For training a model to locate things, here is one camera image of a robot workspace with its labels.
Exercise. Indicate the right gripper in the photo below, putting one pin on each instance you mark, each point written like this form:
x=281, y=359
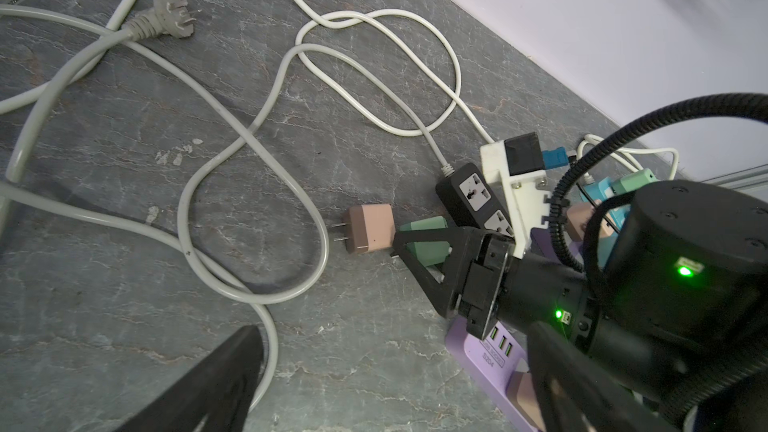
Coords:
x=483, y=282

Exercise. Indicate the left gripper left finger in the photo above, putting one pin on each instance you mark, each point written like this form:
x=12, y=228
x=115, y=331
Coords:
x=215, y=395

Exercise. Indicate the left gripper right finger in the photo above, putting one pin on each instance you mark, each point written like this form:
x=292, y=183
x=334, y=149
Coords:
x=574, y=394

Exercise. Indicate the green plug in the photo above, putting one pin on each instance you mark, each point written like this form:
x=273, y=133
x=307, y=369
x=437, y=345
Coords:
x=429, y=254
x=633, y=182

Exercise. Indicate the black power strip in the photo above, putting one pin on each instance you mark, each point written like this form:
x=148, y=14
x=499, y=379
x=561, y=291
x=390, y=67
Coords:
x=470, y=202

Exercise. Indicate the pink plug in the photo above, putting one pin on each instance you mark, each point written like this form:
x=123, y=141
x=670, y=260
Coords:
x=577, y=218
x=366, y=228

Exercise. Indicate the teal power strip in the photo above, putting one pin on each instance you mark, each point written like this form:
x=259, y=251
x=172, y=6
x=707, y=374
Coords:
x=602, y=190

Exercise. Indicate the purple power strip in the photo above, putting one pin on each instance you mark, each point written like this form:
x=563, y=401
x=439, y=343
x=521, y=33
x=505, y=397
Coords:
x=496, y=364
x=541, y=243

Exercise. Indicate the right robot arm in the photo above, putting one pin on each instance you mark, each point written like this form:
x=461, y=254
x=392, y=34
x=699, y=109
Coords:
x=659, y=324

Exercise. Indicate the pink plug front strip left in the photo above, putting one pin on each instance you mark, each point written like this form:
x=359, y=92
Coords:
x=521, y=394

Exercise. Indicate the purple power strip front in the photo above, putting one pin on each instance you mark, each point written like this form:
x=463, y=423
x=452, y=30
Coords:
x=496, y=364

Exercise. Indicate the white cable teal strip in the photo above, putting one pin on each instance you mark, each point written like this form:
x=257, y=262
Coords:
x=627, y=156

